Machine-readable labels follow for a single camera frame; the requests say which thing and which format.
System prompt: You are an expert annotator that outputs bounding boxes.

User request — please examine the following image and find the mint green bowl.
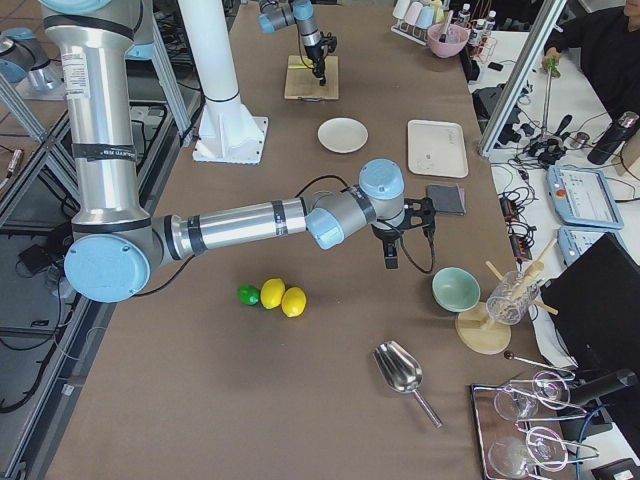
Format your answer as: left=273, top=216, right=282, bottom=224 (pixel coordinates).
left=432, top=267, right=481, bottom=313

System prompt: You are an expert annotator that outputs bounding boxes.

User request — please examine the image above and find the wine glass lower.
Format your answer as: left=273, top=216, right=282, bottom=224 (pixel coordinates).
left=488, top=427, right=568, bottom=479

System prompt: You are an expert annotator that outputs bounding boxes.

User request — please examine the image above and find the clear textured glass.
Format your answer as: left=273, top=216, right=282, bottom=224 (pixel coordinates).
left=486, top=271, right=539, bottom=325

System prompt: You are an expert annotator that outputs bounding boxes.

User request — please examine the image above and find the black monitor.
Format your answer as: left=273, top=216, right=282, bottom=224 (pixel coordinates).
left=542, top=234, right=639, bottom=373

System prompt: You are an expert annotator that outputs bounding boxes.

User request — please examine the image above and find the pink ice bowl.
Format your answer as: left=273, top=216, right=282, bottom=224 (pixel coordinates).
left=427, top=24, right=470, bottom=58

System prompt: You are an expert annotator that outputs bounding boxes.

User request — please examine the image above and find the pink cup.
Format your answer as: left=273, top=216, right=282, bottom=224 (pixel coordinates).
left=404, top=1, right=424, bottom=26

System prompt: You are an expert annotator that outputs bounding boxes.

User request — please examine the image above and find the wooden cup stand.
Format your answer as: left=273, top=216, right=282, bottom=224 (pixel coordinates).
left=455, top=238, right=559, bottom=355

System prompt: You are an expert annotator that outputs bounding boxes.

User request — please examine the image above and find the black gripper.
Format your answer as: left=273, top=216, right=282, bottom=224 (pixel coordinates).
left=304, top=43, right=326, bottom=82
left=371, top=220, right=404, bottom=269

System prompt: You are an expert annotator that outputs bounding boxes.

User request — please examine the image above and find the blue teach pendant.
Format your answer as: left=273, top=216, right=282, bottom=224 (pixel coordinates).
left=557, top=226, right=608, bottom=266
left=547, top=165, right=624, bottom=230

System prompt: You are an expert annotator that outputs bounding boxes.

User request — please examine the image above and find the wooden cutting board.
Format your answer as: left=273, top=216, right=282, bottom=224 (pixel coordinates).
left=284, top=55, right=339, bottom=101

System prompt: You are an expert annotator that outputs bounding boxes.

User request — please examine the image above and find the wine glass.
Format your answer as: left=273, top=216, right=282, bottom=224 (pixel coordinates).
left=488, top=427, right=568, bottom=479
left=494, top=371, right=570, bottom=421

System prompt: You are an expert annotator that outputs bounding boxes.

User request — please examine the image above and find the blue teach pendant upper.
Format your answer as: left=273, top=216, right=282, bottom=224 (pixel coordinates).
left=547, top=165, right=624, bottom=230

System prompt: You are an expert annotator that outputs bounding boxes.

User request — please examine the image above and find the person in black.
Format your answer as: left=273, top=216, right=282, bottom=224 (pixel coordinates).
left=542, top=1, right=639, bottom=118

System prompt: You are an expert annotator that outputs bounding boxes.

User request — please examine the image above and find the wine glass upper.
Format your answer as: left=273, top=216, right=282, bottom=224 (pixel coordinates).
left=494, top=371, right=570, bottom=421

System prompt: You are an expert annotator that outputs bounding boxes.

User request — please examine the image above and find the metal scoop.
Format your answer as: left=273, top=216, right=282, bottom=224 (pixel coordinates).
left=373, top=340, right=443, bottom=428

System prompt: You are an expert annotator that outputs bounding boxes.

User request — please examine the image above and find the black thermos bottle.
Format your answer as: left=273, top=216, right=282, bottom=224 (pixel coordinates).
left=587, top=111, right=639, bottom=165

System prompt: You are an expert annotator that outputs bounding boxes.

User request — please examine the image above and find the white round plate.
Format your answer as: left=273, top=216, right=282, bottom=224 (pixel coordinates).
left=317, top=117, right=369, bottom=154

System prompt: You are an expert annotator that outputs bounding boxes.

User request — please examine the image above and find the blue teach pendant lower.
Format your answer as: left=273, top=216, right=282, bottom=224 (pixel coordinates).
left=557, top=226, right=608, bottom=266

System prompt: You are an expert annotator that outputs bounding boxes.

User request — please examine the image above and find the long bar spoon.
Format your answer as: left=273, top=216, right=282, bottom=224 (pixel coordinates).
left=503, top=350, right=574, bottom=374

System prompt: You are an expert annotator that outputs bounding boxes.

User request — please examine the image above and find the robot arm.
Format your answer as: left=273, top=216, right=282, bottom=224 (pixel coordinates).
left=259, top=0, right=326, bottom=86
left=39, top=1, right=406, bottom=303

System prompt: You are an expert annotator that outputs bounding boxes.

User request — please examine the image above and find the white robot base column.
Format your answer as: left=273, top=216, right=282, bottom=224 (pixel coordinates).
left=179, top=0, right=268, bottom=165

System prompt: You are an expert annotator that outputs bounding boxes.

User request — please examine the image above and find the white wire cup rack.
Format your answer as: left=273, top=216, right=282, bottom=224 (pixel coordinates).
left=390, top=18, right=426, bottom=46

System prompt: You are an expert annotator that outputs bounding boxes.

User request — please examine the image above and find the cream rabbit tray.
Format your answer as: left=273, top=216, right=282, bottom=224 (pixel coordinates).
left=407, top=119, right=469, bottom=178

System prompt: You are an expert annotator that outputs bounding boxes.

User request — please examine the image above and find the green lime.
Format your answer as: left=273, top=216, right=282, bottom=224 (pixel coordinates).
left=236, top=284, right=261, bottom=306

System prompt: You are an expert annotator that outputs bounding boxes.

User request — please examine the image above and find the blue cup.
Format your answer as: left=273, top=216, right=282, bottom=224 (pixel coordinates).
left=416, top=5, right=435, bottom=30

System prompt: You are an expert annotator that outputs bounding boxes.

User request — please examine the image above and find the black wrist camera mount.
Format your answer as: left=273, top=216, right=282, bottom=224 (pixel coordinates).
left=400, top=197, right=436, bottom=239

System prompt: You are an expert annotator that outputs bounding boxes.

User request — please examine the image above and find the mirrored glass tray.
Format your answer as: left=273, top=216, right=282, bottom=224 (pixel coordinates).
left=470, top=384, right=599, bottom=479

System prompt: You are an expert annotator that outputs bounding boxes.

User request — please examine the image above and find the aluminium frame post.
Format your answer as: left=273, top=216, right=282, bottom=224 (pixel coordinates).
left=478, top=0, right=567, bottom=158

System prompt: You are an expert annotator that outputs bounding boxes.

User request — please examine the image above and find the yellow lemon right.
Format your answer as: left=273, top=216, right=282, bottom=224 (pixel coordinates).
left=281, top=287, right=307, bottom=318

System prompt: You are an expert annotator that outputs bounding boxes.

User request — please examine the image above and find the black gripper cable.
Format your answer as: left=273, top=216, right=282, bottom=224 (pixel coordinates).
left=134, top=174, right=435, bottom=299

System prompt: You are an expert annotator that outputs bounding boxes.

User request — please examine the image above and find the yellow lemon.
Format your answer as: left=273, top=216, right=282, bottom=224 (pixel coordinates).
left=260, top=278, right=286, bottom=309
left=281, top=287, right=307, bottom=318

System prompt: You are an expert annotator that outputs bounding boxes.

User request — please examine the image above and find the yellow lemon left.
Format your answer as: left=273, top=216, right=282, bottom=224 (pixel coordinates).
left=260, top=278, right=286, bottom=309

